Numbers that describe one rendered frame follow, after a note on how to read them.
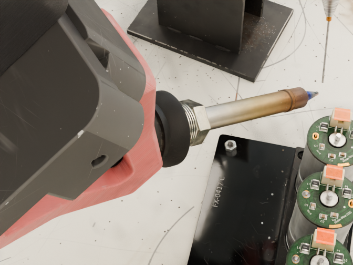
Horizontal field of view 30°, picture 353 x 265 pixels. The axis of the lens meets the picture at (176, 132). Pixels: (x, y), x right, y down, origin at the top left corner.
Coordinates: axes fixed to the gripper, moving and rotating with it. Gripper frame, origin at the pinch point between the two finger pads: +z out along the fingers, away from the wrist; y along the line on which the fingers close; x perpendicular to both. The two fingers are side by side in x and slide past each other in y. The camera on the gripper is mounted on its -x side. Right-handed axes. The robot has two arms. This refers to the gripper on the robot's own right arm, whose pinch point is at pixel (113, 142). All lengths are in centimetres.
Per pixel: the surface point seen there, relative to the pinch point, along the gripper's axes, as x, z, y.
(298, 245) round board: -1.3, 8.3, -3.9
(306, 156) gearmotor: -3.6, 10.5, -0.6
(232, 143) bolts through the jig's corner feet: -0.9, 13.5, 3.5
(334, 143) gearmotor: -4.8, 10.1, -1.1
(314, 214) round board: -2.5, 8.9, -3.2
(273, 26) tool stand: -6.5, 17.7, 9.3
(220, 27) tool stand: -4.2, 14.5, 9.7
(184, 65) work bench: -1.2, 15.3, 9.9
